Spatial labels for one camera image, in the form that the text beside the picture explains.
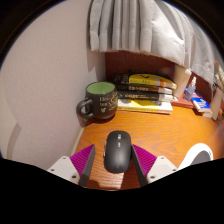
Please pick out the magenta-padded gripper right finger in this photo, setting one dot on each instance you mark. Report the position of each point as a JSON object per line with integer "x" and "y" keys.
{"x": 158, "y": 168}

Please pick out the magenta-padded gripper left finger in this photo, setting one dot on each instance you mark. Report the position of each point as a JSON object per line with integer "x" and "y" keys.
{"x": 65, "y": 168}

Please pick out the dark grey computer mouse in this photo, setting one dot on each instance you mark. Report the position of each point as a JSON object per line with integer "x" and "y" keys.
{"x": 117, "y": 153}

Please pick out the white and grey mouse pad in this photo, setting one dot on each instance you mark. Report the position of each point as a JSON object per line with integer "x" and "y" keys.
{"x": 196, "y": 155}

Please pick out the yellow and white book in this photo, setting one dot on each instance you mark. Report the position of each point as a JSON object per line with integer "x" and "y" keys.
{"x": 143, "y": 106}

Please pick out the red book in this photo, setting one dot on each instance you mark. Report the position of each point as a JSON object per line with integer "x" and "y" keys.
{"x": 181, "y": 102}

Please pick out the orange book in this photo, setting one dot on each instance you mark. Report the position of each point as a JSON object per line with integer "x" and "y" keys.
{"x": 207, "y": 114}

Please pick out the thick black book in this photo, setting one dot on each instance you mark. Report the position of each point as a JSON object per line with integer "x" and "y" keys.
{"x": 146, "y": 96}

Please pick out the dark mug with green inside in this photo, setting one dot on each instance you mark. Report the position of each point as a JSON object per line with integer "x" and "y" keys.
{"x": 101, "y": 103}

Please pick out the blue book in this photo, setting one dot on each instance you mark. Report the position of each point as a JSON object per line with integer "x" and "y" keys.
{"x": 201, "y": 104}

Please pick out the thin black book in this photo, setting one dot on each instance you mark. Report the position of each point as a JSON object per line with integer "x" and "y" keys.
{"x": 146, "y": 88}

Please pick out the clear spray bottle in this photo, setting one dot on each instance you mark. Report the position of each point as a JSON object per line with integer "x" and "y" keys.
{"x": 190, "y": 91}

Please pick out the white ceramic vase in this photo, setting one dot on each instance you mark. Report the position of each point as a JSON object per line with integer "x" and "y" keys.
{"x": 217, "y": 105}

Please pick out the yellow and black book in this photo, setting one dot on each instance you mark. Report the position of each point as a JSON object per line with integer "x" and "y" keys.
{"x": 150, "y": 80}

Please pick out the white pleated curtain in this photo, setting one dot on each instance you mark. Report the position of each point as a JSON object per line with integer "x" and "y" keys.
{"x": 140, "y": 26}

